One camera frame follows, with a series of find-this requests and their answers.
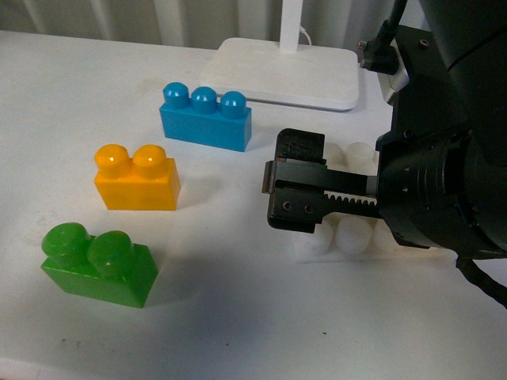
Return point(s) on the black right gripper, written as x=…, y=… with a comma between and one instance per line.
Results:
x=434, y=187

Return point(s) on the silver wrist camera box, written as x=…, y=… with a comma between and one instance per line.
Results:
x=390, y=85

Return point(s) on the blue three-stud toy block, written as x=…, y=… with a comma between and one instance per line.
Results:
x=204, y=118

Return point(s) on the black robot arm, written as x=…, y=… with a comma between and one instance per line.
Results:
x=466, y=45

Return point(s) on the yellow two-stud toy block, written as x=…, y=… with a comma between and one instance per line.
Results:
x=146, y=181

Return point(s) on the green two-stud toy block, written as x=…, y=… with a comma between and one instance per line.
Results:
x=108, y=267

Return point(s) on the white desk lamp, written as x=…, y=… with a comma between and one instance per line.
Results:
x=286, y=72

